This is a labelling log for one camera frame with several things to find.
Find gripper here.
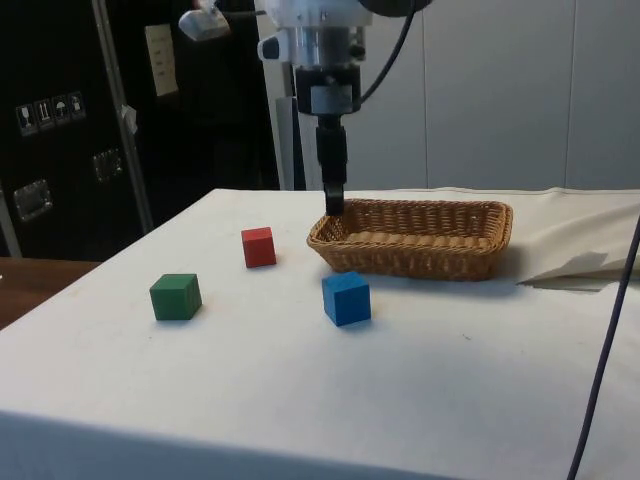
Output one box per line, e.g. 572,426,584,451
294,64,362,217

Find black cable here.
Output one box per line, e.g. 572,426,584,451
567,238,640,480
358,7,419,101

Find green cube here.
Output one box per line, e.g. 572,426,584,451
149,273,203,322

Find wicker basket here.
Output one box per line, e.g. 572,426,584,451
306,198,515,282

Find black cabinet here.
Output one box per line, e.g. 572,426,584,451
0,0,280,262

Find red cube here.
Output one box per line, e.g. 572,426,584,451
241,226,278,269

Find blue cube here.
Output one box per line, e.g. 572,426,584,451
321,271,372,327

